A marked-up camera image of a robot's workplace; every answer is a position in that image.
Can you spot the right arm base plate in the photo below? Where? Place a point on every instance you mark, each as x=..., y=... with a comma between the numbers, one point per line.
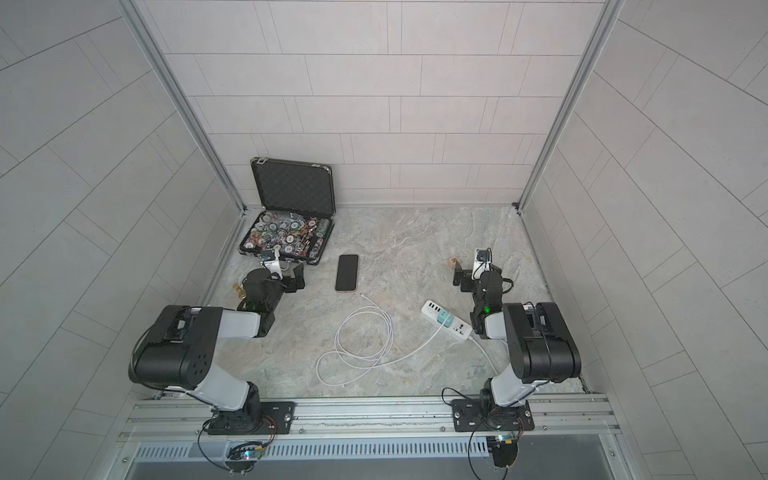
x=471, y=415

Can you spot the white power strip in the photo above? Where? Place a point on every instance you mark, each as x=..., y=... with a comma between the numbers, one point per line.
x=446, y=319

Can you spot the gold chess piece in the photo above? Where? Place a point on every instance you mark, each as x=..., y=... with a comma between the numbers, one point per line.
x=240, y=292

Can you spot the left circuit board with LED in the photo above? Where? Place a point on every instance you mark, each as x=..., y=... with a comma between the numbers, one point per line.
x=245, y=455

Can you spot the black case of poker chips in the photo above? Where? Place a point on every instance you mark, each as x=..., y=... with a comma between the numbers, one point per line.
x=298, y=206

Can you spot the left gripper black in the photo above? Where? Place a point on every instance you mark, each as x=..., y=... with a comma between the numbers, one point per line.
x=294, y=278

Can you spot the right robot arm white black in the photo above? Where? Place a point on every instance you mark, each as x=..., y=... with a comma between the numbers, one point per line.
x=540, y=347

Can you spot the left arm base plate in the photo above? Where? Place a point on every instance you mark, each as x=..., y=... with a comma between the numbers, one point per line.
x=266, y=418

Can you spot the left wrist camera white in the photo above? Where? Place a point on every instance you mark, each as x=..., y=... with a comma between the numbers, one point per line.
x=270, y=260

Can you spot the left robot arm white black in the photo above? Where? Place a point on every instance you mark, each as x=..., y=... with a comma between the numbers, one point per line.
x=176, y=354

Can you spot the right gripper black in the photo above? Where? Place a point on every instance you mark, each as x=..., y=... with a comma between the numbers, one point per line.
x=466, y=279

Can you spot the black phone pink case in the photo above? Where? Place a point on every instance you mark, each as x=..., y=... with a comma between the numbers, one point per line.
x=347, y=273

